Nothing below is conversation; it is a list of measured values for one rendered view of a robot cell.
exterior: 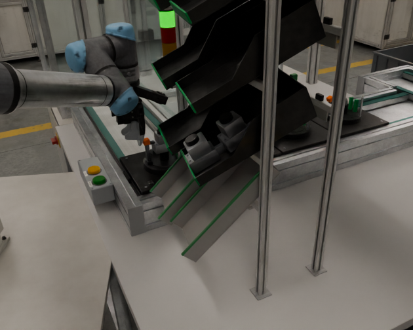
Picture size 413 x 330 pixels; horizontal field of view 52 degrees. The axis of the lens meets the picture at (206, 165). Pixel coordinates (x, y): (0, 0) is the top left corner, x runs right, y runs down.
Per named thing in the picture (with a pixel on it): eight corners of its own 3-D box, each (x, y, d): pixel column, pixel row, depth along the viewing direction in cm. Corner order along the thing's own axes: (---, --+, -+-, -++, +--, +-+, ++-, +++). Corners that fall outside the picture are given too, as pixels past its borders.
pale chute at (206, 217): (195, 262, 96) (181, 255, 93) (182, 228, 106) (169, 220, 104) (281, 173, 90) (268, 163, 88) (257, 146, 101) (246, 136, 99)
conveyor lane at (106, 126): (146, 221, 130) (142, 194, 125) (87, 122, 196) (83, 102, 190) (227, 196, 140) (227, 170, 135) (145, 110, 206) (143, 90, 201)
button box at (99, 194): (94, 206, 131) (90, 189, 128) (80, 175, 147) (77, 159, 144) (116, 200, 133) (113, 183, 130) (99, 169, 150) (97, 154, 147)
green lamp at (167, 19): (163, 28, 134) (162, 12, 132) (158, 25, 138) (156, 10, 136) (177, 26, 136) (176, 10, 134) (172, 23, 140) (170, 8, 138)
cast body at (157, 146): (156, 154, 132) (154, 134, 129) (151, 148, 136) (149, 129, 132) (181, 148, 135) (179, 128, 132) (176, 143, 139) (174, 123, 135)
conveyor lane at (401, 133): (145, 231, 126) (141, 204, 120) (115, 179, 152) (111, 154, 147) (436, 138, 170) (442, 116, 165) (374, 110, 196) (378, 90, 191)
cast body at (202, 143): (195, 175, 89) (179, 150, 85) (190, 164, 93) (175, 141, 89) (229, 154, 89) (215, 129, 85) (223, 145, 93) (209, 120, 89)
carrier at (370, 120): (339, 141, 152) (343, 109, 146) (298, 117, 171) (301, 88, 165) (388, 126, 161) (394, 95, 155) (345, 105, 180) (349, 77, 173)
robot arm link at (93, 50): (88, 70, 101) (126, 59, 107) (64, 36, 103) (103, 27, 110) (82, 90, 107) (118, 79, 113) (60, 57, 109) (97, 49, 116)
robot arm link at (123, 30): (96, 25, 111) (122, 19, 116) (102, 66, 117) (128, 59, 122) (113, 29, 106) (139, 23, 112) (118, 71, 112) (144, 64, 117)
